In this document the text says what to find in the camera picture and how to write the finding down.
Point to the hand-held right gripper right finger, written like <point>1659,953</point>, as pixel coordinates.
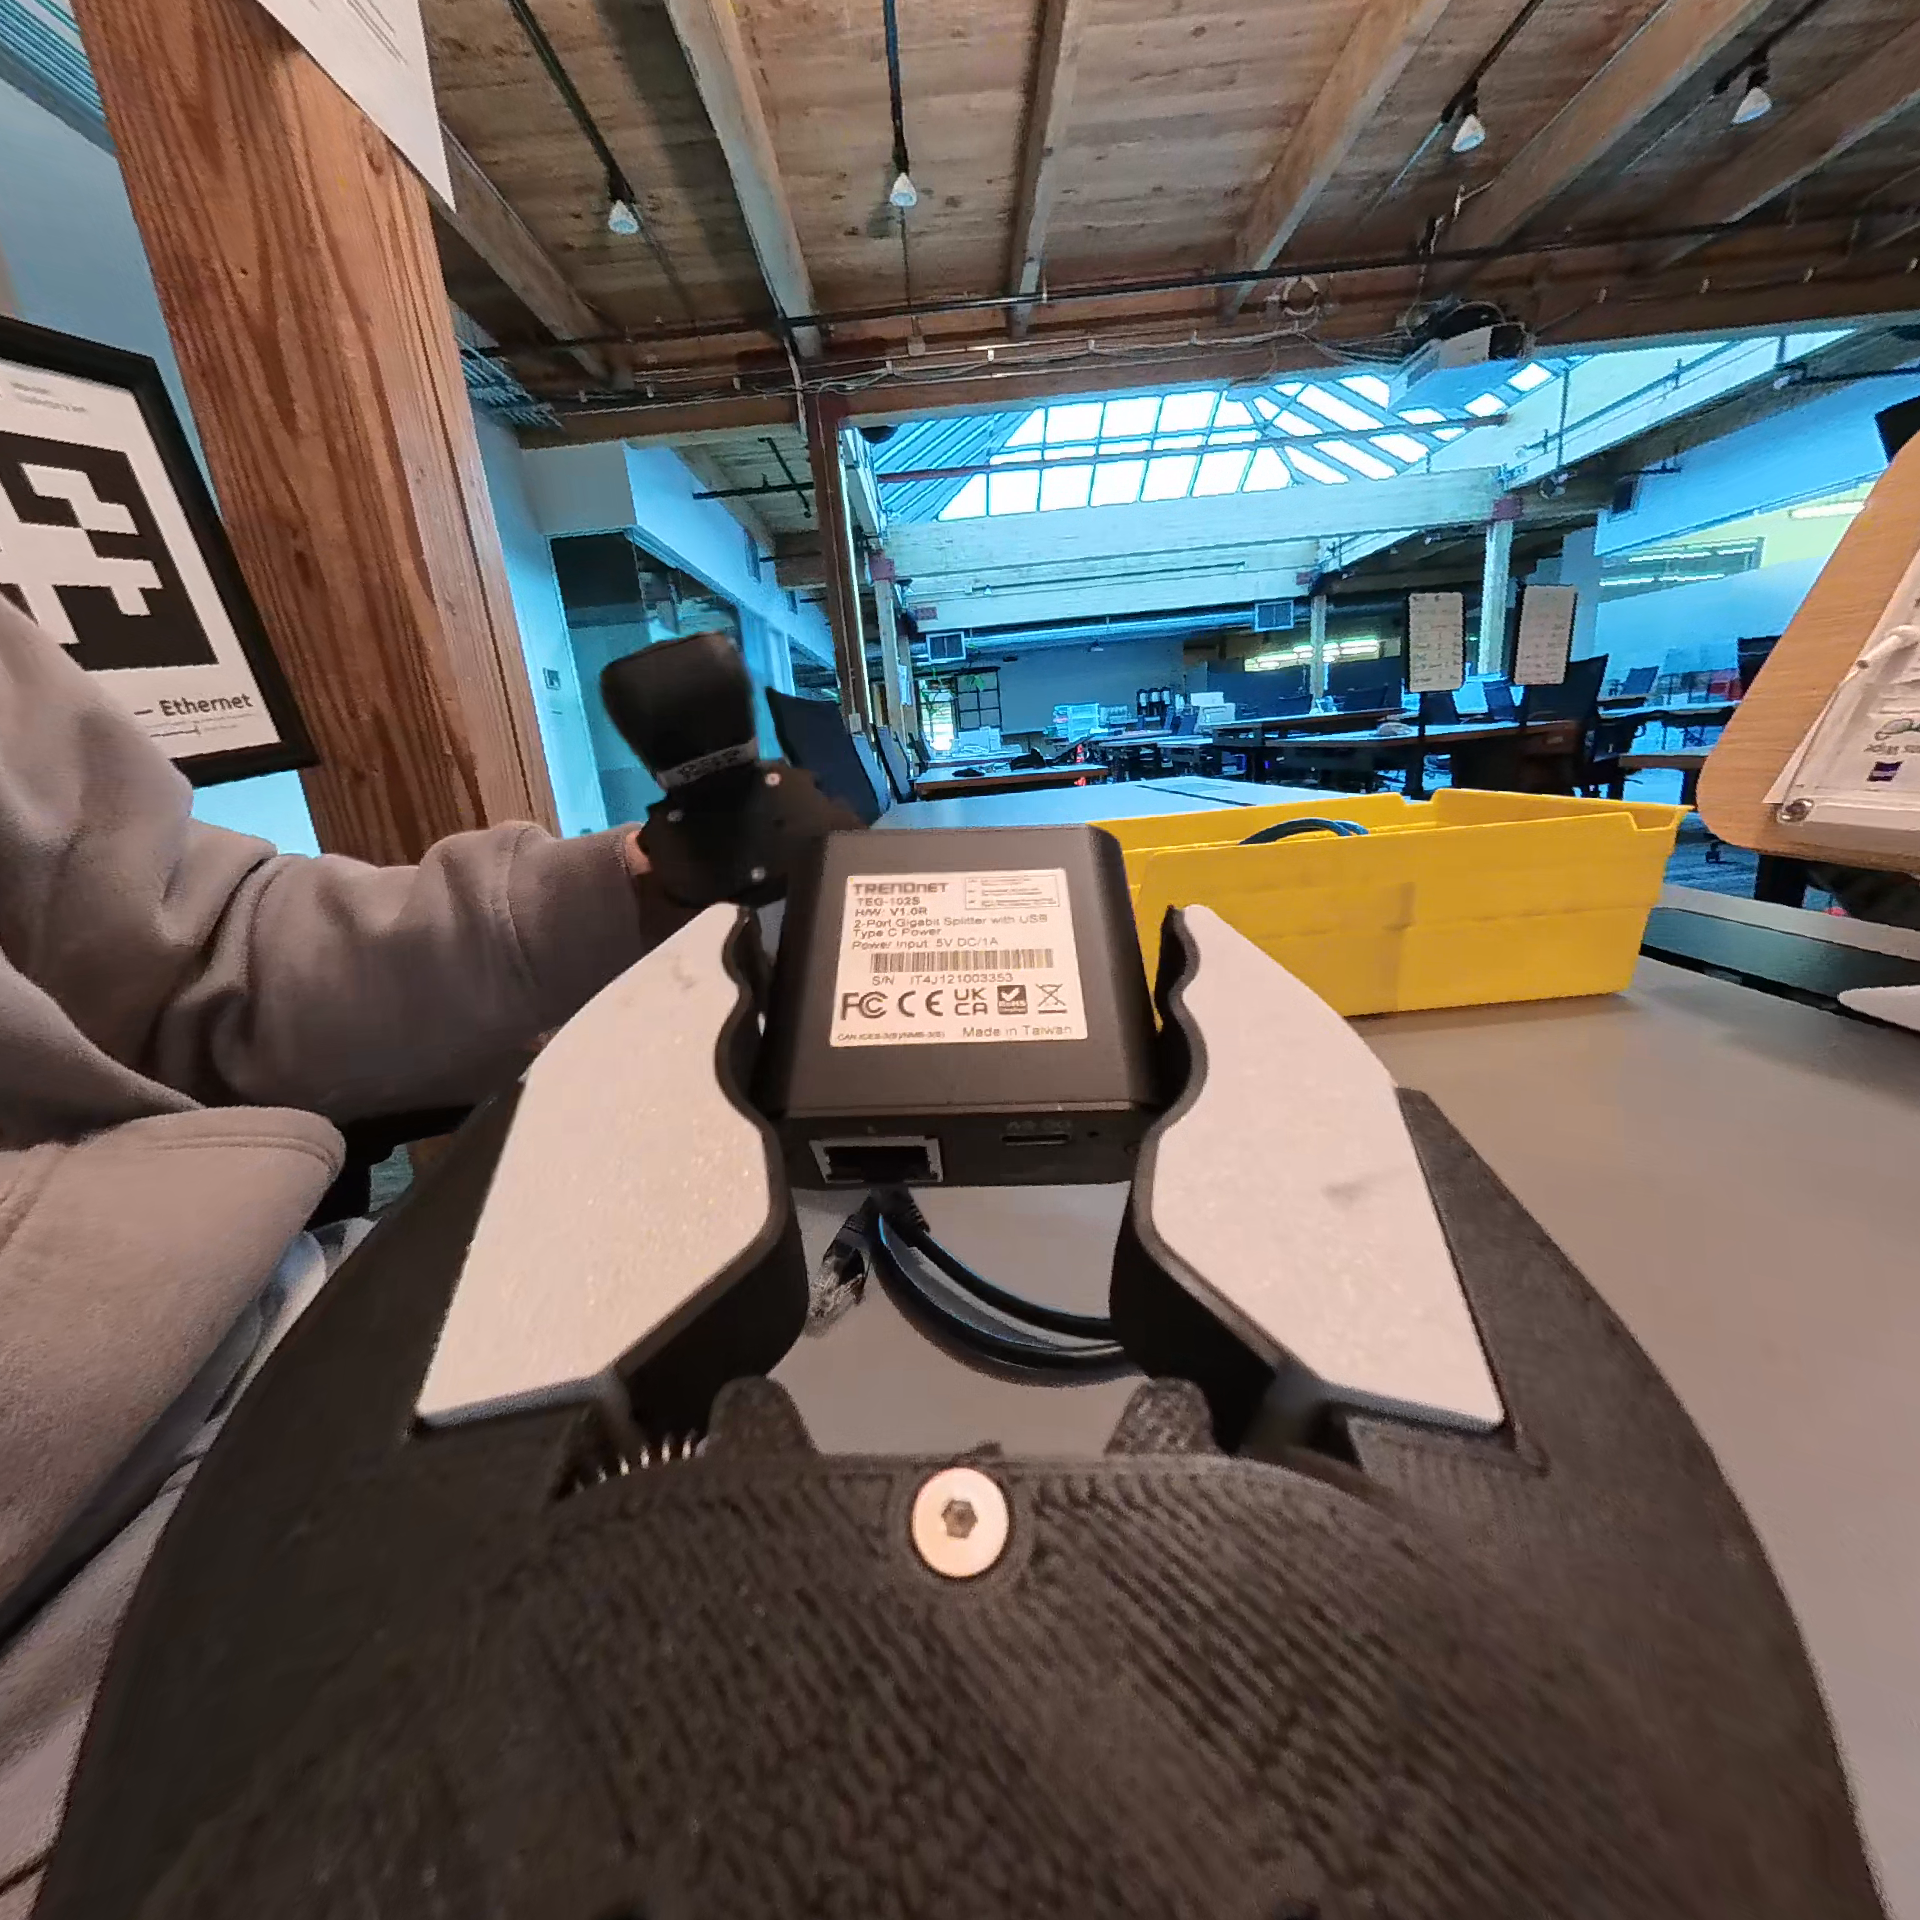
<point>1320,1231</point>

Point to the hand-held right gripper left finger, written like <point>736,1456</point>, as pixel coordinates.
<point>616,1200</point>

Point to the yellow storage bin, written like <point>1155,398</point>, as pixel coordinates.
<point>1424,914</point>

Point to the black network splitter box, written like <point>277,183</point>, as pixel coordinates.
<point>960,1079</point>

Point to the person's left forearm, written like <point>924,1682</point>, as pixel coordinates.
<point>421,960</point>

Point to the black office chair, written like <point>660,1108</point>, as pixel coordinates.
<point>822,751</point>

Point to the grey wood-edged table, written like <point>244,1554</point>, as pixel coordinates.
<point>1050,804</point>

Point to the wooden pillar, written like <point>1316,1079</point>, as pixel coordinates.
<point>331,452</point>

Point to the white pendant lamp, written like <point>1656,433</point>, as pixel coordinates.
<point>1469,128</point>
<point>901,189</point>
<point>623,216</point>
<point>1752,100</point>

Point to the person's grey hoodie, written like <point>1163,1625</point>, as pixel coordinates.
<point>119,1276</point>

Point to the framed black white sign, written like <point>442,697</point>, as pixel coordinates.
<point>135,570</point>

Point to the white standing board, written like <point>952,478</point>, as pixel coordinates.
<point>1435,644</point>
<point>1546,634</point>

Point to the white stand base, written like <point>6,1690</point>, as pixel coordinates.
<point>1892,1010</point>

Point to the white paper notice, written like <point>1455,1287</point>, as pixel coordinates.
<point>375,61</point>

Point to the instruction sheet on clipboard stand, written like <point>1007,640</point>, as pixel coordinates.
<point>1786,676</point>

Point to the printed instruction sheet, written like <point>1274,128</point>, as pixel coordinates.
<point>1869,734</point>

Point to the white ceiling projector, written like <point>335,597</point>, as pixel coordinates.
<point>1448,357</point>

